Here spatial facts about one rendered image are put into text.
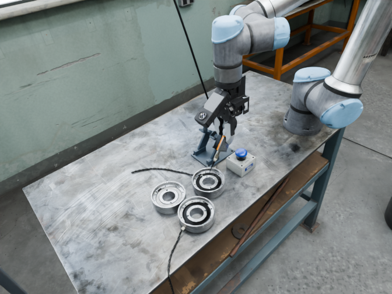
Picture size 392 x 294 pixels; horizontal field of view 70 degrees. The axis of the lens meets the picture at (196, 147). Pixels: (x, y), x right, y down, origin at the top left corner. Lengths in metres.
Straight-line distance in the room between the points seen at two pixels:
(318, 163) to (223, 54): 0.85
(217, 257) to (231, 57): 0.68
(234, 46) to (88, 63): 1.71
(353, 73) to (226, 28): 0.42
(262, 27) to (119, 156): 0.68
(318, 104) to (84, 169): 0.84
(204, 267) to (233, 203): 0.28
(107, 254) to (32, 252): 1.24
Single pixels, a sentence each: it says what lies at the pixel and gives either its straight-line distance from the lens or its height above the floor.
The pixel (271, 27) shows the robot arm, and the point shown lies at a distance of 0.76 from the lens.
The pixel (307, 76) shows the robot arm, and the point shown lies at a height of 1.03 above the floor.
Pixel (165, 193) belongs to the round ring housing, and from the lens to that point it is 0.89.
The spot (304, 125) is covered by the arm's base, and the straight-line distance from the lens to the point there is 1.13.
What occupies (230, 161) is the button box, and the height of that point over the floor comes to 0.84.
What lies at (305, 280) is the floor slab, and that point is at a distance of 1.68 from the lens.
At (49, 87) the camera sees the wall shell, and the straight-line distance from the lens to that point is 2.27.
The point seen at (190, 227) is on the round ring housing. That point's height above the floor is 0.83.
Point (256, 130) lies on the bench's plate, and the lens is 1.14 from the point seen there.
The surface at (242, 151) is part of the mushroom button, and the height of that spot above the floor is 0.87.
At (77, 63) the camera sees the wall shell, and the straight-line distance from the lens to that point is 2.29.
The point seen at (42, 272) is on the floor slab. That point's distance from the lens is 1.94.
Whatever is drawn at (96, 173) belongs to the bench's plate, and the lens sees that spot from 1.07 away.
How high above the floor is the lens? 1.48
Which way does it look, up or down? 39 degrees down
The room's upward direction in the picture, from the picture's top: 6 degrees counter-clockwise
